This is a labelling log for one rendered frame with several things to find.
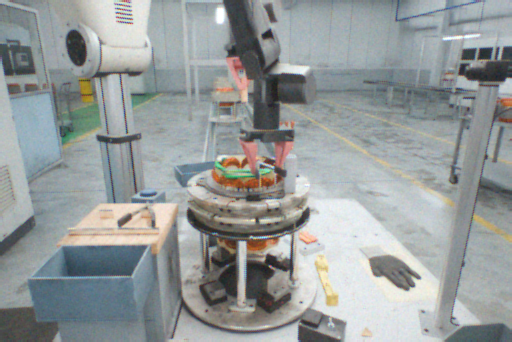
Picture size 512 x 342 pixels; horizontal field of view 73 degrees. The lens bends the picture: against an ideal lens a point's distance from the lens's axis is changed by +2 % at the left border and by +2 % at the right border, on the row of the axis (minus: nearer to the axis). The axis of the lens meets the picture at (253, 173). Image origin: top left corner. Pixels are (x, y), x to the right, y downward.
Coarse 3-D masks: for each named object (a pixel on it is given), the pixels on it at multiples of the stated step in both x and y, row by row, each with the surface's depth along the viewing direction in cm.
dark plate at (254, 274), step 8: (248, 264) 109; (224, 272) 105; (232, 272) 105; (248, 272) 105; (256, 272) 105; (264, 272) 105; (224, 280) 102; (232, 280) 102; (248, 280) 102; (256, 280) 102; (232, 288) 98; (248, 288) 98; (256, 288) 98; (248, 296) 95; (256, 296) 95
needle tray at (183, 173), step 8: (176, 168) 113; (184, 168) 117; (192, 168) 118; (200, 168) 120; (208, 168) 121; (176, 176) 114; (184, 176) 107; (192, 176) 108; (184, 184) 108; (216, 240) 120
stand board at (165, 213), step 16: (96, 208) 81; (112, 208) 81; (128, 208) 81; (160, 208) 81; (176, 208) 83; (80, 224) 73; (96, 224) 73; (112, 224) 73; (128, 224) 73; (144, 224) 73; (160, 224) 73; (64, 240) 67; (80, 240) 67; (96, 240) 67; (112, 240) 67; (128, 240) 67; (144, 240) 67; (160, 240) 68
